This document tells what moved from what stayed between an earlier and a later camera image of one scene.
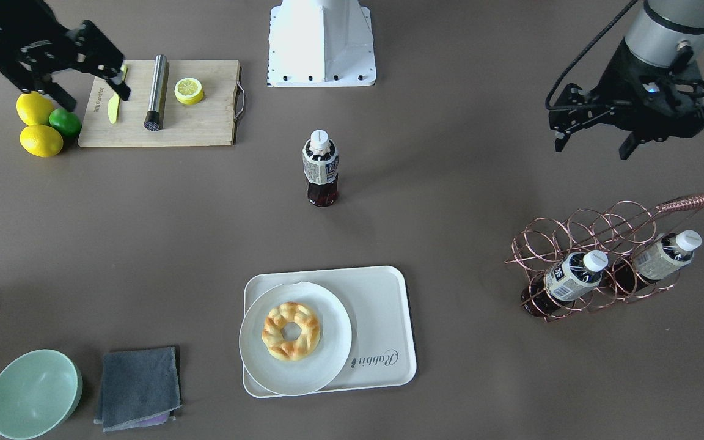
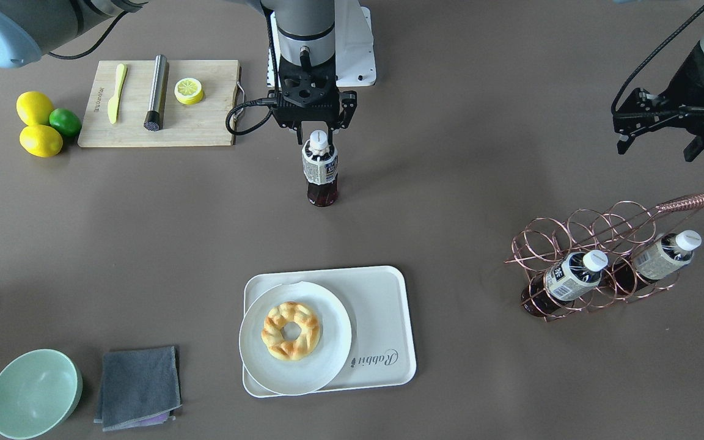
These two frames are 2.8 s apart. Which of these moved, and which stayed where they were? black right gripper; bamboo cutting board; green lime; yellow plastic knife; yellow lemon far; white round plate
Moved: black right gripper
Stayed: yellow plastic knife; bamboo cutting board; green lime; yellow lemon far; white round plate
